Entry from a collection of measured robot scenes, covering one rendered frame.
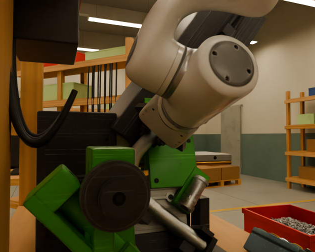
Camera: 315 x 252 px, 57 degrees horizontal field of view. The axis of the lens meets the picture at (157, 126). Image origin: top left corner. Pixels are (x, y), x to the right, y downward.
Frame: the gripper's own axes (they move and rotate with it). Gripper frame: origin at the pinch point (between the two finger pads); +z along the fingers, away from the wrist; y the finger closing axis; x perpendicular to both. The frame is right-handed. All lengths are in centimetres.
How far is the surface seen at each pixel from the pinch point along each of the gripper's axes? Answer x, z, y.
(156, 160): 2.8, 2.8, -4.6
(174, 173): 2.1, 2.8, -9.6
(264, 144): -468, 596, -274
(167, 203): 7.7, 5.0, -13.0
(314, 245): -12, 8, -52
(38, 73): -14, 69, 53
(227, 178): -286, 550, -223
